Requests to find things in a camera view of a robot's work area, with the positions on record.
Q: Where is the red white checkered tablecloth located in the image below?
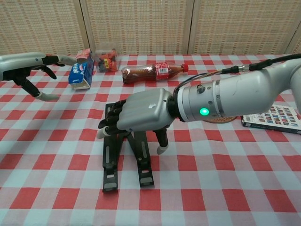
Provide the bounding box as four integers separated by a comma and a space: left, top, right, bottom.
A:
0, 53, 301, 226

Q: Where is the cola bottle with red cap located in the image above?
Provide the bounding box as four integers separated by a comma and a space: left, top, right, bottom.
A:
121, 60, 189, 85

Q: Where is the blue cookie box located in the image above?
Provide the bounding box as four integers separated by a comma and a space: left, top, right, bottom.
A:
68, 48, 96, 91

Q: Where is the black folding laptop stand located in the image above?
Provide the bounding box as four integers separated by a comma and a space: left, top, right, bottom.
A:
102, 102, 156, 193

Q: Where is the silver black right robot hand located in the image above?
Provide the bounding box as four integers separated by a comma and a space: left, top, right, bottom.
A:
97, 88, 179, 155

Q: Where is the round woven rattan coaster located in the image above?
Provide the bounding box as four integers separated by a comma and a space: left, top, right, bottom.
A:
203, 115, 242, 124

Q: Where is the woven bamboo folding screen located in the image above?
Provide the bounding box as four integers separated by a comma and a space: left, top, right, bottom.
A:
0, 0, 301, 57

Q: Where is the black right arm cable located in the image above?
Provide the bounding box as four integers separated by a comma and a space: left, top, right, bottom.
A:
174, 53, 301, 91

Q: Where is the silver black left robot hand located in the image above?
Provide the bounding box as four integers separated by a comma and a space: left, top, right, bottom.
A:
0, 51, 78, 101

